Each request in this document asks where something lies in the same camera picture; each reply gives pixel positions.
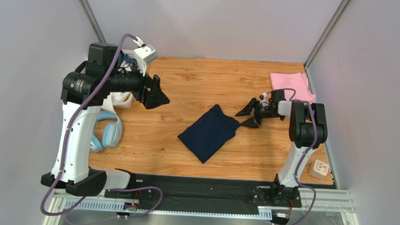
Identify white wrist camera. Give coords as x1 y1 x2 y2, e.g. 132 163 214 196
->
133 37 159 76
259 92 270 107

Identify aluminium front rail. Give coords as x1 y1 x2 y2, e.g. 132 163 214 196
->
47 189 358 225

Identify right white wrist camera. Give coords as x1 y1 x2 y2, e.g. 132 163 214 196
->
259 92 270 107

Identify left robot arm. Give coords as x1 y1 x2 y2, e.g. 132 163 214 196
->
40 43 170 197

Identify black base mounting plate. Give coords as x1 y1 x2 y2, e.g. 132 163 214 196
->
104 174 302 215

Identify blue t shirt in basket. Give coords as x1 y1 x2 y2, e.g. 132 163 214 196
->
118 53 135 68

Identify light blue headphones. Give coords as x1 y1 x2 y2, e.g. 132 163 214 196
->
89 110 123 153

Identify folded pink t shirt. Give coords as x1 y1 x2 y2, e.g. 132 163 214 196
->
270 73 316 103

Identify white t shirt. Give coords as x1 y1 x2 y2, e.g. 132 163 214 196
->
101 92 133 114

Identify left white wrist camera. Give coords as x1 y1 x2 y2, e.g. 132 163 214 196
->
133 37 159 76

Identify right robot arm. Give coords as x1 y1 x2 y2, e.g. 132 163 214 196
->
236 89 328 207

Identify navy blue t shirt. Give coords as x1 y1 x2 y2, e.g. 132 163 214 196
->
177 104 241 164

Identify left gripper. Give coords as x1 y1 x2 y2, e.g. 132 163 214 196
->
104 57 172 110

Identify white laundry basket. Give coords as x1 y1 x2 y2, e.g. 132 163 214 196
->
111 50 133 109

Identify pink cube power socket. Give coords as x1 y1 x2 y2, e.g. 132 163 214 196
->
308 159 330 180

